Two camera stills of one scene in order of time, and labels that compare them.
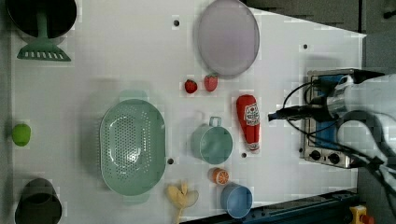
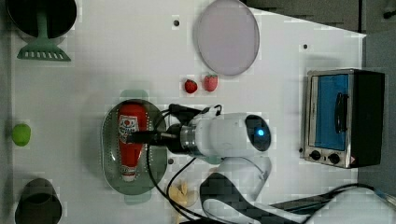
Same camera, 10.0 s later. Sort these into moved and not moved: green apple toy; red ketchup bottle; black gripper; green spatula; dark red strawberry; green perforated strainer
Moved: black gripper; red ketchup bottle
Not moved: green spatula; green apple toy; green perforated strainer; dark red strawberry
